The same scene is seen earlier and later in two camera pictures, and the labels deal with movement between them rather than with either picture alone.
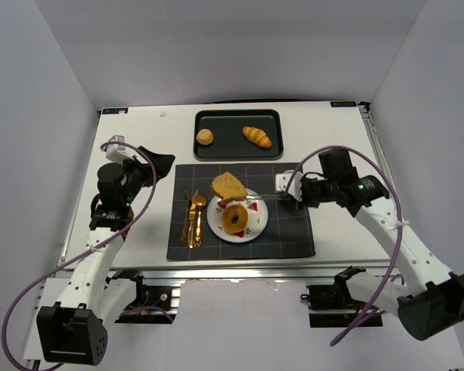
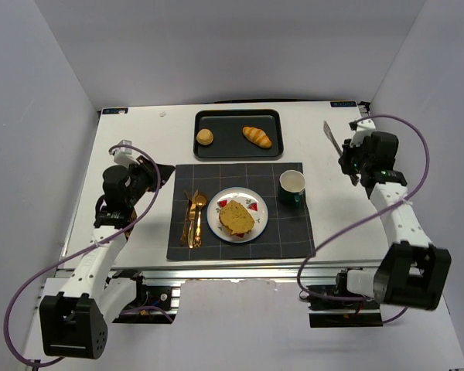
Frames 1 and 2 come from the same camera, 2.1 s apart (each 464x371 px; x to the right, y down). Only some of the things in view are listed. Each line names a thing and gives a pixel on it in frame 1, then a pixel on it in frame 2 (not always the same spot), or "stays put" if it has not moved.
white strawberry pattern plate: [257, 217] stays put
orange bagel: [235, 210] → [238, 234]
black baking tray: [229, 141] stays put
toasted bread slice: [228, 187] → [236, 217]
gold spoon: [200, 201] stays put
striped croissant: [257, 136] stays put
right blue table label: [343, 103] stays put
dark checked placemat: [288, 231] stays put
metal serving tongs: [268, 196] → [355, 178]
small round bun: [205, 137] stays put
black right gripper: [292, 197] → [347, 158]
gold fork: [182, 233] stays put
